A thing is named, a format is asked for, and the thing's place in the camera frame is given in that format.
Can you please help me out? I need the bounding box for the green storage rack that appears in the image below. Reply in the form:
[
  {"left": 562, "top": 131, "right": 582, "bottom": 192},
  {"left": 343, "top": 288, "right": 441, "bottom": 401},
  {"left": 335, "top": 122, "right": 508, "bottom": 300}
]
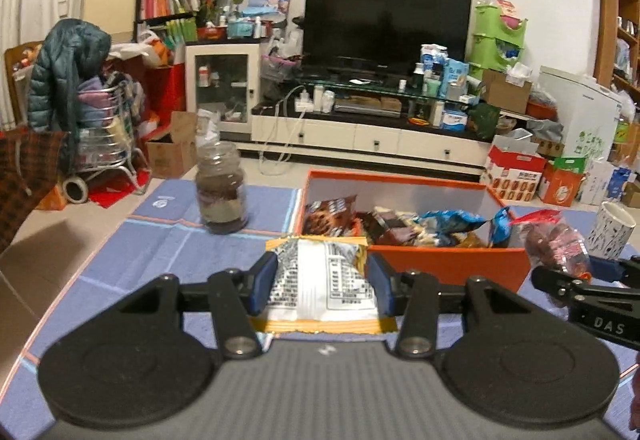
[{"left": 467, "top": 2, "right": 528, "bottom": 81}]

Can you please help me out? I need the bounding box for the tape roll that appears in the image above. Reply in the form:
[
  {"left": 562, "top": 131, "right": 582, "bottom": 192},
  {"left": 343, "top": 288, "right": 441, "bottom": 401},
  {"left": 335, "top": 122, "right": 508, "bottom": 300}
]
[{"left": 62, "top": 176, "right": 90, "bottom": 205}]

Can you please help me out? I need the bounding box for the metal wire cart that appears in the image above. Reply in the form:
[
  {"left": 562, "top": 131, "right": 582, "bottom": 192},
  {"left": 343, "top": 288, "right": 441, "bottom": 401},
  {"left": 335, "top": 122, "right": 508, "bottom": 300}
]
[{"left": 65, "top": 80, "right": 151, "bottom": 196}]

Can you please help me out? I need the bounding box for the wooden shelf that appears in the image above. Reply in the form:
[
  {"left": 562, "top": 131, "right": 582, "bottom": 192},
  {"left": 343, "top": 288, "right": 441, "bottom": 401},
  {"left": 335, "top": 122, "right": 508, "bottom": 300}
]
[{"left": 594, "top": 0, "right": 640, "bottom": 91}]

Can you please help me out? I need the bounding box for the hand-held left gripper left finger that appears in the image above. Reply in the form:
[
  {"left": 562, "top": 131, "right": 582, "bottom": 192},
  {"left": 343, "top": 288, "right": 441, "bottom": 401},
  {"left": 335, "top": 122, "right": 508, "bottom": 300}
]
[{"left": 117, "top": 250, "right": 280, "bottom": 361}]

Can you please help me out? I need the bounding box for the clear red snack packet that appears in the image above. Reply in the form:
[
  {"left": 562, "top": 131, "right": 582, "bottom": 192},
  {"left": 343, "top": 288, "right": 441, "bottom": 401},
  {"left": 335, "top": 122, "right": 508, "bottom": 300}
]
[{"left": 510, "top": 209, "right": 593, "bottom": 278}]

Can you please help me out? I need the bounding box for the dark brown snack packet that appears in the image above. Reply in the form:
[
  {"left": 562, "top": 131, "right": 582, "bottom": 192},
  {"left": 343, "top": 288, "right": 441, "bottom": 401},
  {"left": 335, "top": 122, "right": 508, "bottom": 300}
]
[{"left": 370, "top": 212, "right": 416, "bottom": 246}]

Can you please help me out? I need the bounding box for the blue picture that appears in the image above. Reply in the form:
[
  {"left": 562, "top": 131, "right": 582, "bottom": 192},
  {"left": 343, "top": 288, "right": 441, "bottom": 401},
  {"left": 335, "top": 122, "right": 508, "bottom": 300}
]
[{"left": 248, "top": 0, "right": 292, "bottom": 18}]

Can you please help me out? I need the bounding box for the white television stand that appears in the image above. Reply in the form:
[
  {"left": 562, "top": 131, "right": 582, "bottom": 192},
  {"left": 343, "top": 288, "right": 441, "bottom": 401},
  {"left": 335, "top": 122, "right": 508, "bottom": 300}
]
[{"left": 250, "top": 70, "right": 493, "bottom": 173}]

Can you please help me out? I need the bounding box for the blue cookie packet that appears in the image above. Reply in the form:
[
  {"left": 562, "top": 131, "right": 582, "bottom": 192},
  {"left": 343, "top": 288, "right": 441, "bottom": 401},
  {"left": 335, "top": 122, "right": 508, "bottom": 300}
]
[
  {"left": 487, "top": 206, "right": 513, "bottom": 248},
  {"left": 420, "top": 210, "right": 488, "bottom": 236}
]

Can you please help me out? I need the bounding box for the glass jar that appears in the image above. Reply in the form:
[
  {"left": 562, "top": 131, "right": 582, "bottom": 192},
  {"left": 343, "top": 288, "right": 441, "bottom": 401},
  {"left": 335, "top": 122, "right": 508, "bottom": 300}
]
[{"left": 195, "top": 141, "right": 249, "bottom": 235}]

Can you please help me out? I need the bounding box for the dark green bag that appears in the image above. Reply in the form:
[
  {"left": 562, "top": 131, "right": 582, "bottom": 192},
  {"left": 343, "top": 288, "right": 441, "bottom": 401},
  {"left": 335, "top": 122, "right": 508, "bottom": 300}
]
[{"left": 470, "top": 102, "right": 501, "bottom": 141}]

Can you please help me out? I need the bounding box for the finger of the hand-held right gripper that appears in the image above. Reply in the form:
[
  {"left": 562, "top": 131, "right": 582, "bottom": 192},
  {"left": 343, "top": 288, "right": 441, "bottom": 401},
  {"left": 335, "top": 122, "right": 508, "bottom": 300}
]
[
  {"left": 587, "top": 256, "right": 628, "bottom": 278},
  {"left": 531, "top": 265, "right": 581, "bottom": 307}
]

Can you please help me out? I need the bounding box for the white patterned cup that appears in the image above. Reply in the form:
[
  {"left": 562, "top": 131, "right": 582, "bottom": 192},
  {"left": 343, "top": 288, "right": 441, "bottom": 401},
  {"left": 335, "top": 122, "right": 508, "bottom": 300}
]
[{"left": 586, "top": 201, "right": 637, "bottom": 261}]

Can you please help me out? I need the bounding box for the brown cardboard box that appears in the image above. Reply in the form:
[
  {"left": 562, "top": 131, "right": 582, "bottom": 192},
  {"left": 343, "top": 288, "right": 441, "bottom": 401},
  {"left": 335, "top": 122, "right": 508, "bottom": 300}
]
[{"left": 145, "top": 111, "right": 198, "bottom": 180}]

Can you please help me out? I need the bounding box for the orange green carton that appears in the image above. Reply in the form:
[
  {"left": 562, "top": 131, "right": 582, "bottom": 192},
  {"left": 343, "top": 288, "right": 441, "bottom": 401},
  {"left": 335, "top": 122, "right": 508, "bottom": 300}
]
[{"left": 539, "top": 156, "right": 587, "bottom": 207}]

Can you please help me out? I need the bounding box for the black television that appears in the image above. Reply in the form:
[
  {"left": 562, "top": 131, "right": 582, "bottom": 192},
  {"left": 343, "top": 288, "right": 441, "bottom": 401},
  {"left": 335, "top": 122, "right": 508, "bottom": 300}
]
[{"left": 302, "top": 0, "right": 473, "bottom": 77}]

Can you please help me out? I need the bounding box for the orange box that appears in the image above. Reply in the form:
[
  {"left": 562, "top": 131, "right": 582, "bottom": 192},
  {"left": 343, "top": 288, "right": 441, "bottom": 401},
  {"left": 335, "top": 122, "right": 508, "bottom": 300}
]
[{"left": 292, "top": 170, "right": 532, "bottom": 293}]

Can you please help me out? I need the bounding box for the brown cookie packet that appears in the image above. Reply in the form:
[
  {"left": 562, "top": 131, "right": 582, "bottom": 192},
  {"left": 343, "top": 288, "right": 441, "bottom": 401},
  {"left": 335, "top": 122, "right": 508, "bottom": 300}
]
[{"left": 304, "top": 195, "right": 358, "bottom": 237}]

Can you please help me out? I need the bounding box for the red white printed carton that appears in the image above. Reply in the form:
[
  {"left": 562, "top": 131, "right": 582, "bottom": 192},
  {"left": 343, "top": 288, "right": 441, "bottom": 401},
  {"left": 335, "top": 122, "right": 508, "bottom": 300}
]
[{"left": 480, "top": 135, "right": 547, "bottom": 206}]

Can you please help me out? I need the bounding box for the red paper bag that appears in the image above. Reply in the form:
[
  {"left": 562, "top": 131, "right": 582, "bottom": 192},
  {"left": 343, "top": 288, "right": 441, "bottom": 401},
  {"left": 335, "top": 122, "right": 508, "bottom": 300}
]
[{"left": 145, "top": 62, "right": 187, "bottom": 121}]

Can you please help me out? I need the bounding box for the brown checked cloth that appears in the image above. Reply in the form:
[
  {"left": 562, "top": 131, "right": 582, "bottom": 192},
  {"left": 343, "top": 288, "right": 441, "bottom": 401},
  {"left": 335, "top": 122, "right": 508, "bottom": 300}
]
[{"left": 0, "top": 129, "right": 68, "bottom": 253}]

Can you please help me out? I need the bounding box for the teal puffer jacket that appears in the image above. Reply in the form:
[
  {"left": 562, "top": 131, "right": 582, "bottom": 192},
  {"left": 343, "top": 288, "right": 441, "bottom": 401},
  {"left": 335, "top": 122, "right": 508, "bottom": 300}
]
[{"left": 27, "top": 18, "right": 112, "bottom": 161}]

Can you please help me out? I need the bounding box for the white appliance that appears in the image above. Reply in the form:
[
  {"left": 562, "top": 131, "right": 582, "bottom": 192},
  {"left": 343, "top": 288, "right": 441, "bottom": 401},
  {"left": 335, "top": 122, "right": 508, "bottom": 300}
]
[{"left": 537, "top": 66, "right": 623, "bottom": 161}]

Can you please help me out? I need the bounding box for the white glass-door cabinet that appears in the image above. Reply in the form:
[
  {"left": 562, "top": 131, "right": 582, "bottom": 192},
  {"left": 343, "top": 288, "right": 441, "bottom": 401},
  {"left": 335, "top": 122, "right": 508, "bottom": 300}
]
[{"left": 185, "top": 41, "right": 262, "bottom": 137}]

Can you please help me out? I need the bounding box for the open cardboard box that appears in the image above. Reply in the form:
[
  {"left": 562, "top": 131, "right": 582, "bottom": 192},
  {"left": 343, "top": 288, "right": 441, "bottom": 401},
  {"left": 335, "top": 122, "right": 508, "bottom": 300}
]
[{"left": 482, "top": 69, "right": 533, "bottom": 115}]

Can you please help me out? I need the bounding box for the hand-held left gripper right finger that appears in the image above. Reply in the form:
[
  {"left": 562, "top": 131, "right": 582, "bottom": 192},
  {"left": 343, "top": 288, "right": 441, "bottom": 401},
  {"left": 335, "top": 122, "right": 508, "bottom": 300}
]
[{"left": 367, "top": 252, "right": 538, "bottom": 361}]

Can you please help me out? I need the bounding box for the white orange-edged snack packet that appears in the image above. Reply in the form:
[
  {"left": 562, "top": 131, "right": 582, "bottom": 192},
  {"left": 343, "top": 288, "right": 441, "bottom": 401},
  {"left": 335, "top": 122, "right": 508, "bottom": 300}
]
[{"left": 250, "top": 236, "right": 398, "bottom": 336}]

